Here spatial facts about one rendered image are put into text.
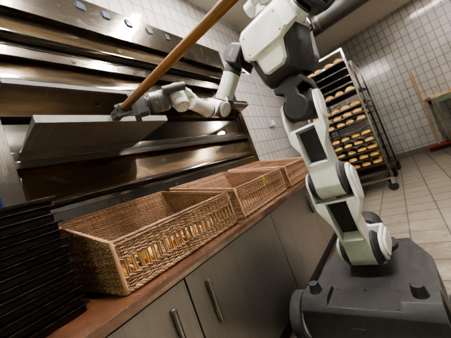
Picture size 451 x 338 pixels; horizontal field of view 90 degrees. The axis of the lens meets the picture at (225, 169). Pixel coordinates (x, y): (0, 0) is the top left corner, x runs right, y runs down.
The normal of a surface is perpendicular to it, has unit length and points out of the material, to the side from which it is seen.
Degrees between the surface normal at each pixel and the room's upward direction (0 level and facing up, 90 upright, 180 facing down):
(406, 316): 46
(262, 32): 90
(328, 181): 86
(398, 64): 90
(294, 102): 90
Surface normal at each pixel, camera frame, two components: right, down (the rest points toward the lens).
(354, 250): -0.54, 0.31
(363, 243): -0.43, 0.51
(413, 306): -0.66, -0.54
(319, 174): -0.62, 0.11
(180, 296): 0.73, -0.30
